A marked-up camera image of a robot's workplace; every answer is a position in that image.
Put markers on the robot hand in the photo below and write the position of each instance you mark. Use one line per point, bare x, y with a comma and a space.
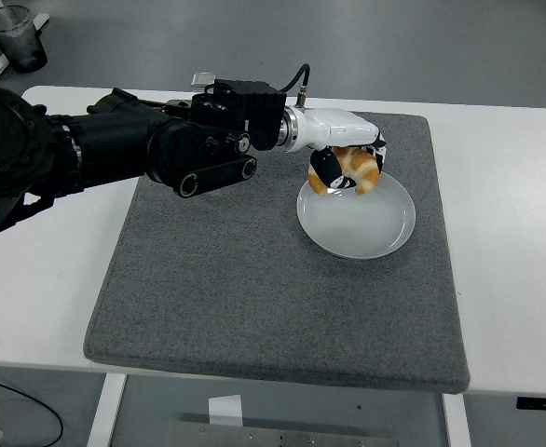
338, 128

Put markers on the croissant bread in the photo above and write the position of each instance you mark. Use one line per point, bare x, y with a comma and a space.
361, 170

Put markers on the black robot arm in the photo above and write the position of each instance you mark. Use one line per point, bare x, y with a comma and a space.
114, 139

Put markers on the light grey round plate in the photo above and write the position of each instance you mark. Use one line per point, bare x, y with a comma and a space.
357, 228

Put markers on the grey metal plate with screws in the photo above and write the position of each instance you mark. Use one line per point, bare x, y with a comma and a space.
277, 435

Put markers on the small grey floor box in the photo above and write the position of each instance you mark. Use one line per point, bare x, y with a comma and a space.
200, 78

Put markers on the grey felt mat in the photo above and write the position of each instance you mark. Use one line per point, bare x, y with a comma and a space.
254, 288

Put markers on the white table leg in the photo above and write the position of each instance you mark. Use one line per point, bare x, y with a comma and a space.
107, 410
457, 419

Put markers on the waste bin with plastic bag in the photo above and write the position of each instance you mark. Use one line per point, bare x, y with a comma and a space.
17, 39

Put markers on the black table control panel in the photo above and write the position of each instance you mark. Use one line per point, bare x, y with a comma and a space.
543, 403

